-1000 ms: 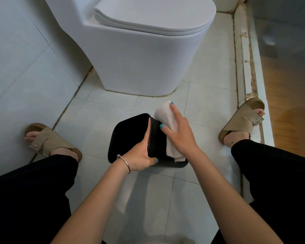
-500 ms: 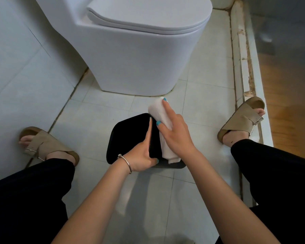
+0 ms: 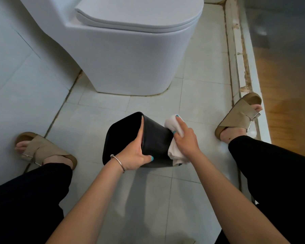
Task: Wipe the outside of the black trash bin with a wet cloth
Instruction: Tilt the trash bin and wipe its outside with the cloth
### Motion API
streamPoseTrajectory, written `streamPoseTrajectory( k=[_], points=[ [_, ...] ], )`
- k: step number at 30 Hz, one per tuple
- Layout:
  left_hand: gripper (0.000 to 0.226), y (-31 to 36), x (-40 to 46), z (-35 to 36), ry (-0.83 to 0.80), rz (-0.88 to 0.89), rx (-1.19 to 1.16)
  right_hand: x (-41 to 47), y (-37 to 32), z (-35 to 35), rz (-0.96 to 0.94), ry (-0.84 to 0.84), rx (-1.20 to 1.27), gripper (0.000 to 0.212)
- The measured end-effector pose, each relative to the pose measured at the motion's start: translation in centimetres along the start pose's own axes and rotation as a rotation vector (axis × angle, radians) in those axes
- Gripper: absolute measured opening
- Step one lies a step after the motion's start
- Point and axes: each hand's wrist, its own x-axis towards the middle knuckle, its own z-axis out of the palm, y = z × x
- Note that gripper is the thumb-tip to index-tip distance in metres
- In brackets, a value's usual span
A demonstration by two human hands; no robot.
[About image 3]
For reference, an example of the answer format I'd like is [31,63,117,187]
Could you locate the white door threshold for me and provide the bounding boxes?
[224,0,272,201]

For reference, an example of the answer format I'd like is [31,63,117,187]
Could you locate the person's right forearm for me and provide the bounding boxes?
[189,152,291,244]

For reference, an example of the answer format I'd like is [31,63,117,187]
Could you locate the person's right hand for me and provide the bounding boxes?
[172,115,203,162]

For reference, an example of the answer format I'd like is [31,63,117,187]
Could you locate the white toilet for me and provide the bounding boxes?
[18,0,205,97]

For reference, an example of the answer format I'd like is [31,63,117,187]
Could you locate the person's left hand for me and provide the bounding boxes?
[116,116,155,172]

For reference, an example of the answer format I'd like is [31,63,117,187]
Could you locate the white cleaning cloth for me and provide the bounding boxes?
[164,114,191,167]

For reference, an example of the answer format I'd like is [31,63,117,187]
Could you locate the person's black trousers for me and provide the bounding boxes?
[0,135,305,244]

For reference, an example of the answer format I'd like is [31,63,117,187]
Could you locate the person's right beige sandal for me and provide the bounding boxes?
[214,92,263,144]

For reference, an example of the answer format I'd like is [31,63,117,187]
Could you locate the white toilet seat lid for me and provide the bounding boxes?
[74,0,205,34]

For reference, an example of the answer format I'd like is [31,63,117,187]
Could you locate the silver bracelet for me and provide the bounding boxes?
[110,154,126,174]

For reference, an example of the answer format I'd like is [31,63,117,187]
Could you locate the person's beige sandal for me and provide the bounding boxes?
[214,92,263,144]
[14,131,78,170]

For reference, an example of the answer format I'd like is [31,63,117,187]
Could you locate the black plastic waste bin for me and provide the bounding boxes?
[102,111,183,168]

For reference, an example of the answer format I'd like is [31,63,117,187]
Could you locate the person's left beige sandal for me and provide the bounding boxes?
[14,131,78,170]

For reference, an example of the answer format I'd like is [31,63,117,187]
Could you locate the person's left forearm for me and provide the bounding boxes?
[45,160,125,244]

